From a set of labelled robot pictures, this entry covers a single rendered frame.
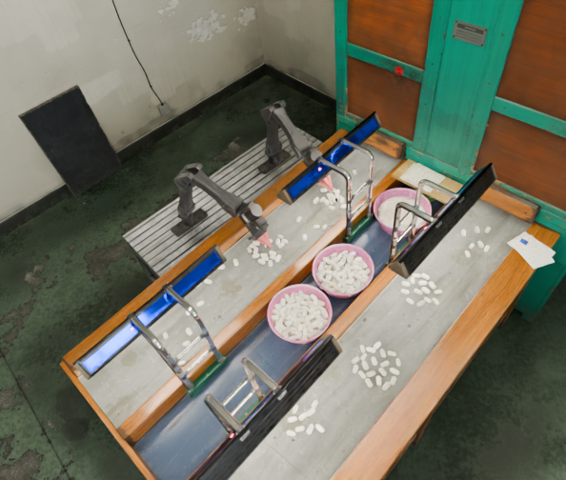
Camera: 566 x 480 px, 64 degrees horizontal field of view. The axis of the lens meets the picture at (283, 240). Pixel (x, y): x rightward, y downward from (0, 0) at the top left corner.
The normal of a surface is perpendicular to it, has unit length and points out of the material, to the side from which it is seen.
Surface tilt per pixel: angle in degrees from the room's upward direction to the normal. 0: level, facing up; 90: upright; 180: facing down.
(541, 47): 90
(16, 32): 90
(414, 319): 0
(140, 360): 0
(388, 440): 0
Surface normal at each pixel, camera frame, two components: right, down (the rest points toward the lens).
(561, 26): -0.68, 0.62
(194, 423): -0.11, -0.61
